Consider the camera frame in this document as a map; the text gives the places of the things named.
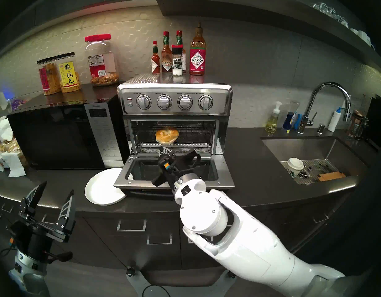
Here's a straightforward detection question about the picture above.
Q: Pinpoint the red lid clear jar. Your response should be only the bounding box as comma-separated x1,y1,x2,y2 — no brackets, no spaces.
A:
85,34,119,87

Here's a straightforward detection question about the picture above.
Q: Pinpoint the orange sauce Tabasco bottle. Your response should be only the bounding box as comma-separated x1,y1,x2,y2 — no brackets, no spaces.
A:
161,31,173,75

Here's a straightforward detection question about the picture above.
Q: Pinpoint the yellow label snack jar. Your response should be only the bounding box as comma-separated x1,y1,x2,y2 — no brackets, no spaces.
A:
55,53,82,93

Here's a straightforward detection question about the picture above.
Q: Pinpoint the small red Tabasco bottle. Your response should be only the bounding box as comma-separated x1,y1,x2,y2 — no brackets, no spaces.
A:
151,41,161,75

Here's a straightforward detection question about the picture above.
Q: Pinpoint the glass toaster oven door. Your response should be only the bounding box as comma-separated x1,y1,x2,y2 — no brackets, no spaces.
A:
114,153,235,198

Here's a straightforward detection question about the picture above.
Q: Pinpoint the crumpled white paper towel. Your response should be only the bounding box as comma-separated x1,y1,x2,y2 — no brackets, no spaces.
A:
0,118,13,143

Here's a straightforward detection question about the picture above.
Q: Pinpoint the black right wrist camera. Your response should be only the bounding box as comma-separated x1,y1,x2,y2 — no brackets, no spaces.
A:
158,156,176,176

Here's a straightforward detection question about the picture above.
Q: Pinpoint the black cap salt grinder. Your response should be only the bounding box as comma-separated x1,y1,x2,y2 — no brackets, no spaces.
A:
172,45,183,77

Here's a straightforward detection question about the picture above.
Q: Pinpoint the large Tabasco sauce bottle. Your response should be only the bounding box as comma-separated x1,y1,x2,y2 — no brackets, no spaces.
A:
190,22,207,76

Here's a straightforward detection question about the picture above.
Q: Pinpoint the dark open wall shelf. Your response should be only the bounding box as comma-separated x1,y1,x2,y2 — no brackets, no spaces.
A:
158,0,381,74

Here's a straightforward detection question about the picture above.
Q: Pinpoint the bagged bread loaf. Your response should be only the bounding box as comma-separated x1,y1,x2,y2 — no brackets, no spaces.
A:
0,138,28,169

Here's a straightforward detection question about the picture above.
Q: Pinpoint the blue dish soap bottle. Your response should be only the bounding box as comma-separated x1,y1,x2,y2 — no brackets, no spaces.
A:
282,101,301,134

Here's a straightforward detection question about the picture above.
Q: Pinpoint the silver drawer handle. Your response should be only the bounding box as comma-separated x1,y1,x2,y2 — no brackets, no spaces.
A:
117,219,147,232
146,234,172,245

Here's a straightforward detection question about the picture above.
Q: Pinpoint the chrome gooseneck faucet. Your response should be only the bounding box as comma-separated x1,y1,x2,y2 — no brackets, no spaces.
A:
296,82,352,135

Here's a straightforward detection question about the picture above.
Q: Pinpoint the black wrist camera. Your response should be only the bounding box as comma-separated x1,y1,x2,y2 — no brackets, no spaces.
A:
158,156,176,176
8,221,25,249

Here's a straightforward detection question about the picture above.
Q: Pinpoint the red label snack jar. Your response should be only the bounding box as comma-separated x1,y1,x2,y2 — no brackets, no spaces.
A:
37,59,61,96

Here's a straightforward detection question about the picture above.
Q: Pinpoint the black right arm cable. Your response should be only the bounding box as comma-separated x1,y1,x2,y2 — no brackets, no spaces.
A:
178,149,203,176

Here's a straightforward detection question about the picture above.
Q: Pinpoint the white paper cup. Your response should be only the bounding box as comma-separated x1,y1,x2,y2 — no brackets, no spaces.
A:
286,157,305,178

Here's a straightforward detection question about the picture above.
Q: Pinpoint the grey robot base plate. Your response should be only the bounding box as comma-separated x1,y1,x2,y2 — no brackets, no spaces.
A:
126,266,238,297

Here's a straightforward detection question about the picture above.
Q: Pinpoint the yellow soap pump bottle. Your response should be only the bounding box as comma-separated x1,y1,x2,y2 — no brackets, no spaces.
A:
265,101,283,133

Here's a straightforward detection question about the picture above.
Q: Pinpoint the stainless steel toaster oven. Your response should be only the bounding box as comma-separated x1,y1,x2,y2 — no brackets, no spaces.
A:
117,73,233,157

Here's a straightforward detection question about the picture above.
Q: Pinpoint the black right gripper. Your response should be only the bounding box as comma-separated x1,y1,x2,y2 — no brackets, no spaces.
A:
151,146,197,187

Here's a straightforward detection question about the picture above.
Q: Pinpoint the copper french press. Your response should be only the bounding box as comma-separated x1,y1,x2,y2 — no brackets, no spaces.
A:
347,110,369,140

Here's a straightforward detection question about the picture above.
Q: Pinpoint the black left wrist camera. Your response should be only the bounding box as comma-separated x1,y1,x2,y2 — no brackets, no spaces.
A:
8,221,25,249

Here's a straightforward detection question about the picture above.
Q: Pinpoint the black base cable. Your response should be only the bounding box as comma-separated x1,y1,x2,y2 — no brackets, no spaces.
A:
143,284,172,297

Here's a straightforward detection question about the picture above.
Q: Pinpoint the large white folded napkin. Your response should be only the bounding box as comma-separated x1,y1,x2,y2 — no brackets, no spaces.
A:
1,151,26,178

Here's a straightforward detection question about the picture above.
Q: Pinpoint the dark base cabinet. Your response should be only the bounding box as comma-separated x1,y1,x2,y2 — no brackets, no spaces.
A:
0,191,321,270

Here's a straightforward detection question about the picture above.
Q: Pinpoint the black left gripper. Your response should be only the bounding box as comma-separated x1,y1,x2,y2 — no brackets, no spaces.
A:
16,181,76,257

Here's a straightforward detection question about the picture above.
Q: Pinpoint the golden brown bagel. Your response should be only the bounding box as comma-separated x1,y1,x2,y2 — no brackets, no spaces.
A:
155,127,179,144

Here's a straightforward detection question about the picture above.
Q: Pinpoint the white blue-top pump bottle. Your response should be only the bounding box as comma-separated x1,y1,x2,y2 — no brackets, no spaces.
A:
327,107,343,132

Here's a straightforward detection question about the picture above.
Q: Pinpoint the white round plate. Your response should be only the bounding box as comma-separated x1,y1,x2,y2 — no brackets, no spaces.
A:
85,168,127,206

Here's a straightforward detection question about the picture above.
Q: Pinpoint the black countertop appliance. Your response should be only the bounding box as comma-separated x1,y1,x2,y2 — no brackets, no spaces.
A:
364,95,381,152

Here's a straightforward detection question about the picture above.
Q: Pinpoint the foil lined oven tray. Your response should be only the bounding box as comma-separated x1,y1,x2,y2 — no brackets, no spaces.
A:
140,146,209,154

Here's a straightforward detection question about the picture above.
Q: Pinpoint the wire sink grid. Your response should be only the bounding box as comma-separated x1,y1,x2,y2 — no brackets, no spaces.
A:
280,159,340,185

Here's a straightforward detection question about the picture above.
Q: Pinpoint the black microwave oven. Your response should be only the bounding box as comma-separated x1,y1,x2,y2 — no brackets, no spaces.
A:
7,92,131,170

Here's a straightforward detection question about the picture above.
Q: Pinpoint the wooden cutting board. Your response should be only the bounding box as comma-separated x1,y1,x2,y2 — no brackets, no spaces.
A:
317,171,347,182

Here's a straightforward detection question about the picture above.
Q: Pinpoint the metal oven rack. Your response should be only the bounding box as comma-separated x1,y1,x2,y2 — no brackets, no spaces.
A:
139,142,211,149

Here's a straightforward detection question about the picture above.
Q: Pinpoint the stainless steel sink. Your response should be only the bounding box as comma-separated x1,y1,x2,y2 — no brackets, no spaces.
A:
261,136,371,190

